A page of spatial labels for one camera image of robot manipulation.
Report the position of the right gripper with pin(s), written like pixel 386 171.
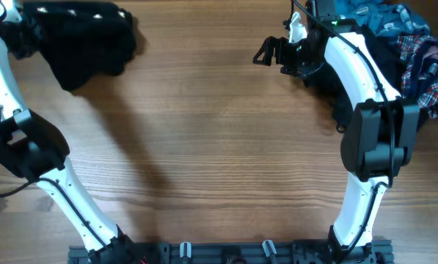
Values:
pixel 285 51

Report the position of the black knit sweater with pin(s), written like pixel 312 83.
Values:
pixel 82 39

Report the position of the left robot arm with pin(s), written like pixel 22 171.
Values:
pixel 34 149

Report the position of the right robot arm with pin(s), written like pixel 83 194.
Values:
pixel 377 142

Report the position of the black garment underneath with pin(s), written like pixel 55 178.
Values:
pixel 377 106

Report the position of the blue patterned garment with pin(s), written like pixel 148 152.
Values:
pixel 383 19

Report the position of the red plaid shirt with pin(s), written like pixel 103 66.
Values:
pixel 419 81

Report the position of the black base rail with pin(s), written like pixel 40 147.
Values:
pixel 233 253

